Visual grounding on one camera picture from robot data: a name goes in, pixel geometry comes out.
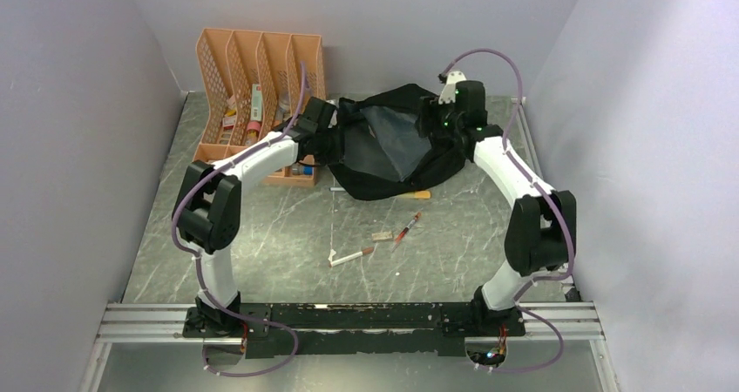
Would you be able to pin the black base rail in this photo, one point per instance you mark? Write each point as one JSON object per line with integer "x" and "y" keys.
{"x": 283, "y": 339}

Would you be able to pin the small brown eraser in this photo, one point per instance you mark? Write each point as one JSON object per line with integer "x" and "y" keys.
{"x": 382, "y": 236}

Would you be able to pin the teal stationery box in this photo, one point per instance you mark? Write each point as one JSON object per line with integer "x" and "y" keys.
{"x": 256, "y": 104}

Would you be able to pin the red white staples box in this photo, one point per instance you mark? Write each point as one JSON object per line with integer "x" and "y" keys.
{"x": 229, "y": 119}

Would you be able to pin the yellow highlighter pen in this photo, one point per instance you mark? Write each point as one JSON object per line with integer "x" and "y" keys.
{"x": 425, "y": 194}

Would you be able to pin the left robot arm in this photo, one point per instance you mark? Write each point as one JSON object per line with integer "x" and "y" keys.
{"x": 207, "y": 213}

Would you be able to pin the clear plastic bag inside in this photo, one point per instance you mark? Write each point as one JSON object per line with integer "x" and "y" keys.
{"x": 398, "y": 137}

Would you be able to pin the black student backpack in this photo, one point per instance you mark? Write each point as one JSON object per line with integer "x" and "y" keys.
{"x": 383, "y": 154}

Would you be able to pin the aluminium frame rail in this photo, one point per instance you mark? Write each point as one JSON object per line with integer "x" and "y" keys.
{"x": 162, "y": 323}

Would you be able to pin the white brown pen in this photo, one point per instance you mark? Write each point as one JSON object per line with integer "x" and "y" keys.
{"x": 334, "y": 260}

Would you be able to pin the red pen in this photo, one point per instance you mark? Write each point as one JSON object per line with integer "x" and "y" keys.
{"x": 407, "y": 228}

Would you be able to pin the peach plastic desk organizer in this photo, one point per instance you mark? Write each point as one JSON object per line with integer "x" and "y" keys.
{"x": 254, "y": 80}

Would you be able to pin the pink crayon tube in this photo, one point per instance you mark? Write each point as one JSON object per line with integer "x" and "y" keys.
{"x": 252, "y": 133}

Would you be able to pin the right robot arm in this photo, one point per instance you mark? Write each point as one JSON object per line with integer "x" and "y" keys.
{"x": 540, "y": 239}

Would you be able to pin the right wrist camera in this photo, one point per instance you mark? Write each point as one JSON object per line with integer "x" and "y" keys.
{"x": 449, "y": 92}

